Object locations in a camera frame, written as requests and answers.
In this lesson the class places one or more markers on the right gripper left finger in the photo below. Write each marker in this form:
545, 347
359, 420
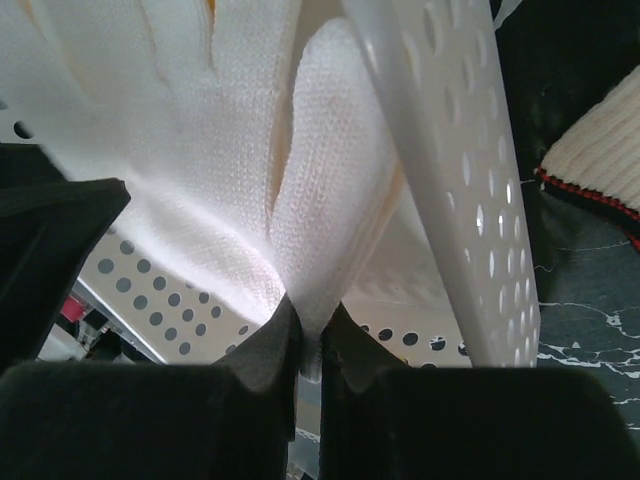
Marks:
232, 419

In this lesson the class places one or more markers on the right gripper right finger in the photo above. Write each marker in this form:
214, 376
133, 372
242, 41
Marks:
384, 419

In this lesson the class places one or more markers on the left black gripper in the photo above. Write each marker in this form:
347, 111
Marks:
49, 226

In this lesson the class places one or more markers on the cream glove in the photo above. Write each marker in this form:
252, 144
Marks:
595, 164

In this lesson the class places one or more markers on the white perforated storage basket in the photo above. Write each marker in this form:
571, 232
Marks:
450, 280

